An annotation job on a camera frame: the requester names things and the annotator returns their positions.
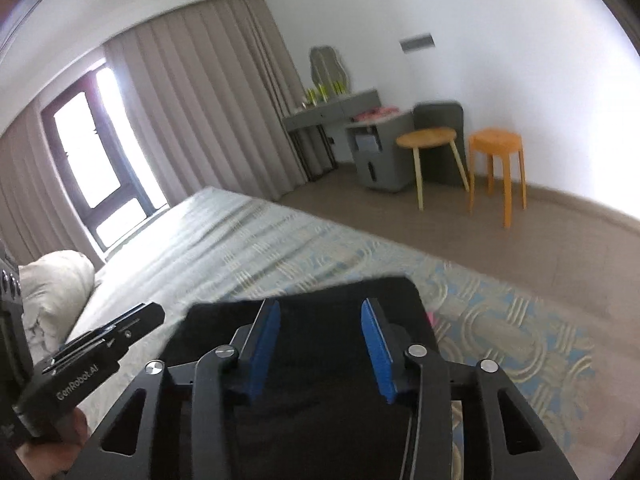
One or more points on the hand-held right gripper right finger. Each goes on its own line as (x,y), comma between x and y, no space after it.
(380,350)

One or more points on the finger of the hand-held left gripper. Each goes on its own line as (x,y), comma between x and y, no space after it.
(120,330)

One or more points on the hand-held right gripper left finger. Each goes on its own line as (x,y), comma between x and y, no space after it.
(265,345)

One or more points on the black pants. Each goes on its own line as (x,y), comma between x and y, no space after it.
(320,360)

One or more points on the person's left hand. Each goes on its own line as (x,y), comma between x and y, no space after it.
(55,460)

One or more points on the folded grey duvet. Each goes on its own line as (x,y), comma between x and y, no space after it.
(55,295)

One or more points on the bed with patterned grey sheet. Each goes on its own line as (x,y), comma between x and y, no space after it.
(250,240)

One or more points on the beige curtain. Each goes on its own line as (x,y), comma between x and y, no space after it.
(200,100)
(30,195)

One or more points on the window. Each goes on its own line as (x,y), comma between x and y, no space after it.
(90,160)

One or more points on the grey cabinet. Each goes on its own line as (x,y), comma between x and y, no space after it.
(385,150)

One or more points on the grey dressing table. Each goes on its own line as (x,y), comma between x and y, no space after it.
(320,115)

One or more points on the pink item on cabinet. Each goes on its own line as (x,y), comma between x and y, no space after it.
(375,113)

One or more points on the grey chair with wooden seat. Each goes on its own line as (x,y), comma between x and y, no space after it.
(440,120)

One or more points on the orange stool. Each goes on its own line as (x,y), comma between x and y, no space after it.
(495,141)

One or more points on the yellow green bottle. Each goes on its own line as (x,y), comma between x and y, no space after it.
(312,96)
(340,88)
(323,92)

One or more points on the wavy edged mirror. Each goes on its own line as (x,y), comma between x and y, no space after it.
(327,62)

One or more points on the grey wall plate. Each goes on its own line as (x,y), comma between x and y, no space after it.
(416,42)

